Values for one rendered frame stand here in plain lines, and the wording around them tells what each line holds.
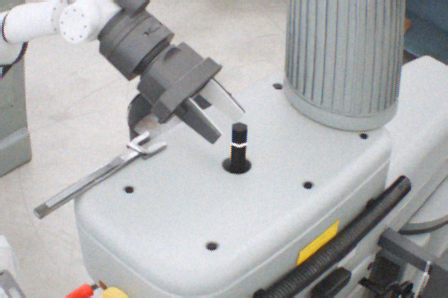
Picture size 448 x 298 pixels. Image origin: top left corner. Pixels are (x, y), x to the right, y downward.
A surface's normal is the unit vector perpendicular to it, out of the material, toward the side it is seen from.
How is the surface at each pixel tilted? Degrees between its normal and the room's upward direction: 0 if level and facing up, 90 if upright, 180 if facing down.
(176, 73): 30
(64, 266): 0
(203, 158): 0
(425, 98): 0
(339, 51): 90
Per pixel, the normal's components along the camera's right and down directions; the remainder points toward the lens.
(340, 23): -0.31, 0.56
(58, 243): 0.04, -0.80
